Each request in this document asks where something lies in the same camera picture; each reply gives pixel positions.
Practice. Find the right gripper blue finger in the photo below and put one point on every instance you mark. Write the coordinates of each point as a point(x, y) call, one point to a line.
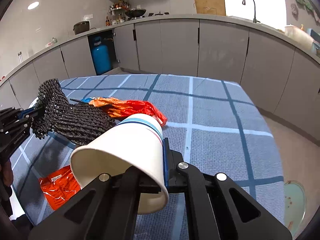
point(168, 160)

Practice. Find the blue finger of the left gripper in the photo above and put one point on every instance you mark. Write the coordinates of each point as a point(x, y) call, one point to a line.
point(32, 113)

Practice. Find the white paper cup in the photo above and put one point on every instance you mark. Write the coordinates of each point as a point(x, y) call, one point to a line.
point(136, 141)

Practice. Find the red plastic bag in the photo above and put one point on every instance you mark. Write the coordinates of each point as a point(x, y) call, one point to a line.
point(121, 109)

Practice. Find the black mesh net bag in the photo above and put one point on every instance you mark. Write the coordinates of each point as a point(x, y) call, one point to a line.
point(80, 123)

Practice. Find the orange snack wrapper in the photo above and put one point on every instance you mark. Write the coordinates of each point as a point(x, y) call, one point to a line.
point(59, 186)

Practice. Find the grey kitchen counter cabinets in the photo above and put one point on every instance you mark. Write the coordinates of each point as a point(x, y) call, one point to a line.
point(279, 74)

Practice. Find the green enamel trash basin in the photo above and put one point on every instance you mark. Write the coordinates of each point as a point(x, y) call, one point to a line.
point(295, 205)

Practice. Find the person's left hand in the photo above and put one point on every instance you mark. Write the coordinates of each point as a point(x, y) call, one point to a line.
point(7, 173)

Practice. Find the blue checked tablecloth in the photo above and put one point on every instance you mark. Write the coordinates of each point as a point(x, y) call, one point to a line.
point(214, 124)

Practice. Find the blue gas cylinder under counter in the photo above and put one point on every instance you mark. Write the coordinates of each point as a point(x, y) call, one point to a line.
point(100, 56)

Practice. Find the black pot on counter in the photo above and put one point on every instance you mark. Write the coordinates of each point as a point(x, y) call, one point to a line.
point(81, 27)

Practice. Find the black wok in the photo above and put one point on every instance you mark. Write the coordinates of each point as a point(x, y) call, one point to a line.
point(135, 13)

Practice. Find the wooden cutting board by sink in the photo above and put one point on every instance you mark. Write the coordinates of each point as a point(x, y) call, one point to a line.
point(211, 7)

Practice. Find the white plastic tub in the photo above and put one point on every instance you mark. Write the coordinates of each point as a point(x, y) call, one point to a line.
point(299, 36)

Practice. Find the blue dish rack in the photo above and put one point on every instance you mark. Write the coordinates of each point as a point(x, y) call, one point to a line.
point(316, 41)

